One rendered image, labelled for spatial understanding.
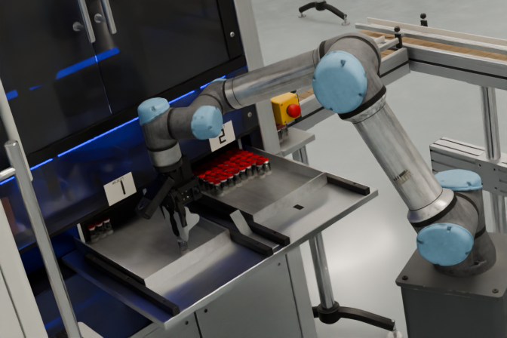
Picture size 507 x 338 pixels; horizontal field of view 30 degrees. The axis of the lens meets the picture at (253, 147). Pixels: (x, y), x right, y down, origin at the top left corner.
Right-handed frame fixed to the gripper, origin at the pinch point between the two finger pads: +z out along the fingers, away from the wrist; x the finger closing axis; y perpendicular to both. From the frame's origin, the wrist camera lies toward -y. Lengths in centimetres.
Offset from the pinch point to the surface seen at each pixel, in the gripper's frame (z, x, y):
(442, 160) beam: 43, 25, 123
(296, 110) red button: -7, 16, 56
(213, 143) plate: -8.1, 19.8, 28.7
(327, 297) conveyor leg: 74, 36, 69
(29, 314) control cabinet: -23, -35, -53
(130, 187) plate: -8.0, 19.8, 0.8
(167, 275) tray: 4.2, -5.9, -9.0
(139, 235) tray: 4.8, 17.8, -1.5
